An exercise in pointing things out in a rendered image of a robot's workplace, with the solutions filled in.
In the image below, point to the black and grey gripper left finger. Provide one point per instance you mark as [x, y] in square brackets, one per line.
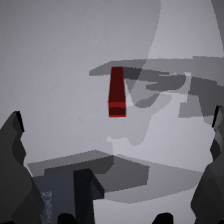
[20, 199]

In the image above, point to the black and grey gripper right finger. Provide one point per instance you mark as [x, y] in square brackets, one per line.
[208, 200]

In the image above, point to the red rectangular peg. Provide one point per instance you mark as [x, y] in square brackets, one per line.
[117, 98]

